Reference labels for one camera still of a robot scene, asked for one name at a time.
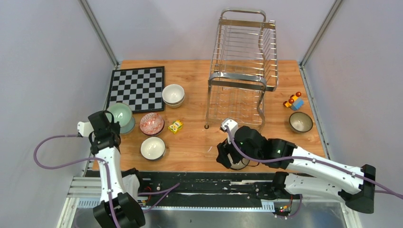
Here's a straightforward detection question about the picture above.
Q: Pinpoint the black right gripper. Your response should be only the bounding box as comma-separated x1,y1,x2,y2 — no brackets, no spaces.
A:
216,129,261,168

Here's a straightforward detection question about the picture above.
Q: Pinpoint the pale green striped bowl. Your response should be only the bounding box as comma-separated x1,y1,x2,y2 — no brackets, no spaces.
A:
120,116,135,134

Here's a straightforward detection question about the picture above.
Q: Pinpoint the dark blue glazed bowl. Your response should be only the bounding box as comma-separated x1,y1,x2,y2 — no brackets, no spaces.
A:
230,158,250,171

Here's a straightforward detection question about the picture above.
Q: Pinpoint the mint green glazed bowl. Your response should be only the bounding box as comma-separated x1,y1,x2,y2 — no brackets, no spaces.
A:
107,103,132,127

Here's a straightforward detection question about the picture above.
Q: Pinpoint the teal white striped bowl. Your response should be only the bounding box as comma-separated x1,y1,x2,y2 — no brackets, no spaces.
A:
140,137,166,161

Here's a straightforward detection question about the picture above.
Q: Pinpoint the cream bowl green leaf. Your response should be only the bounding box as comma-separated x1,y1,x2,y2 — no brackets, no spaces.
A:
166,100,184,108

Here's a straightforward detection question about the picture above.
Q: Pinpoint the plain cream bowl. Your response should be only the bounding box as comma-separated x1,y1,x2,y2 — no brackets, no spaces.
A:
162,84,185,105

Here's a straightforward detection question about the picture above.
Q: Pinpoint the dark patterned rim bowl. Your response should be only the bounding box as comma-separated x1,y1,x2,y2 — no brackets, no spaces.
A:
288,112,314,133

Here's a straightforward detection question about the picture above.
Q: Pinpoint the steel two-tier dish rack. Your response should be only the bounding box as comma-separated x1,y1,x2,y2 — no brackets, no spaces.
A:
204,8,278,131

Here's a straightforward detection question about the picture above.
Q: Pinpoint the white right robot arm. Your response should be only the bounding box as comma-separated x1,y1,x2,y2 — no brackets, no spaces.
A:
216,122,376,214

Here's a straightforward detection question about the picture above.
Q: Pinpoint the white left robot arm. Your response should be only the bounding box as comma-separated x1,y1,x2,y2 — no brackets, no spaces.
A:
88,111,146,228

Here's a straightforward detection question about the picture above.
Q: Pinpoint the yellow green toy block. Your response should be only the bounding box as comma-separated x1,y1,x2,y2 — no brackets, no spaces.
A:
168,120,183,134

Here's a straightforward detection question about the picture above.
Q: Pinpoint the black white chessboard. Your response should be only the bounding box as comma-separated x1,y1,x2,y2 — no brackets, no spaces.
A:
106,66,165,114

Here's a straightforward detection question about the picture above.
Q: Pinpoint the orange blue toy car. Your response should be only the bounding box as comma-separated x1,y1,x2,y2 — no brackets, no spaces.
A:
283,92,304,111

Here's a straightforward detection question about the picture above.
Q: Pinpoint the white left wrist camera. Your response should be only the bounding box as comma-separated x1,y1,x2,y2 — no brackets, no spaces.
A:
77,122,94,137

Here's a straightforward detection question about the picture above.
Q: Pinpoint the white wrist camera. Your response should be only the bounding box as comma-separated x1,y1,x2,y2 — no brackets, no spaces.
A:
77,122,94,137
220,118,239,144

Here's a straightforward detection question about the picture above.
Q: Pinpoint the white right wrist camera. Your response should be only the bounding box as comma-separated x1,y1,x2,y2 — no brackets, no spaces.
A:
220,118,239,144

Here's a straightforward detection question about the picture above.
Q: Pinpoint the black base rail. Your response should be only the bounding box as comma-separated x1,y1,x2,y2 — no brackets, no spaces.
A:
85,170,293,209

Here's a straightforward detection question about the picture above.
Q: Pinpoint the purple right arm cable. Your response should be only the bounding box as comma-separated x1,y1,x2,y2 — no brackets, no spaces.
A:
225,127,403,219

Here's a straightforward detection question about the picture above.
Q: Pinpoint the aluminium left frame post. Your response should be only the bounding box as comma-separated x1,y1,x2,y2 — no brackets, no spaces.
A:
78,0,119,70

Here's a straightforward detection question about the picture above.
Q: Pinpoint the aluminium frame post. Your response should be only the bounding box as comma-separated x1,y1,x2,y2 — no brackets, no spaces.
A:
78,0,119,70
299,0,344,68

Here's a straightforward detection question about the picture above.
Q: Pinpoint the aluminium right frame post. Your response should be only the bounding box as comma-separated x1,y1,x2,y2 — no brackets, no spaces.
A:
299,0,344,68

